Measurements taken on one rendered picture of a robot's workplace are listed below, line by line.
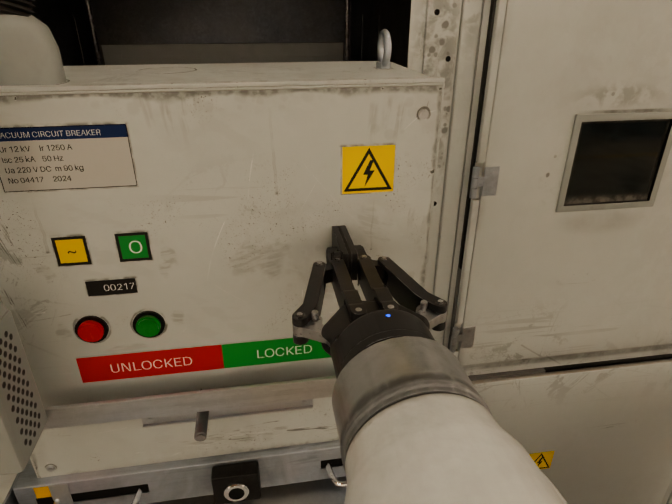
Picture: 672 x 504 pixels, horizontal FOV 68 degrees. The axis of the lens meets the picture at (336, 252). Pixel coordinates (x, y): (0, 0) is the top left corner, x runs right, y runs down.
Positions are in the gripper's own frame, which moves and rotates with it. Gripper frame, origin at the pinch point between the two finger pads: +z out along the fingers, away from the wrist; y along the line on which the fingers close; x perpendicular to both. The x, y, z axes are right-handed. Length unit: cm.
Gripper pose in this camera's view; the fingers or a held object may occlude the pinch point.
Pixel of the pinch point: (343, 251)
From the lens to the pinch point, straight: 51.3
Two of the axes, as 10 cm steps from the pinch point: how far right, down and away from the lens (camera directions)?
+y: 9.9, -0.7, 1.4
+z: -1.6, -4.4, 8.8
